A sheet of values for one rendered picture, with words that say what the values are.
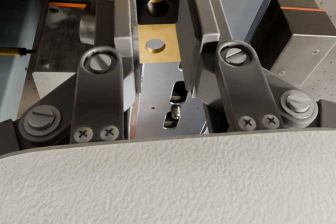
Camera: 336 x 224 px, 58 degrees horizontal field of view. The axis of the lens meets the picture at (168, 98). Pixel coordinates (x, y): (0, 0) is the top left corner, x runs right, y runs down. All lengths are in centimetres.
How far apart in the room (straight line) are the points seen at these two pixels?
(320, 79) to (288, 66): 71
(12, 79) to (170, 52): 46
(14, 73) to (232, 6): 39
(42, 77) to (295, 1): 41
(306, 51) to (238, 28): 11
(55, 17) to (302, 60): 38
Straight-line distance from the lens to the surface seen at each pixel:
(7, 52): 51
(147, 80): 54
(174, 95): 61
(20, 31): 67
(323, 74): 122
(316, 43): 52
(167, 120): 70
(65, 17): 43
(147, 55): 15
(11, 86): 59
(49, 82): 38
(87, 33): 32
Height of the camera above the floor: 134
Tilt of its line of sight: 35 degrees down
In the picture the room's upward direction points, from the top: 173 degrees clockwise
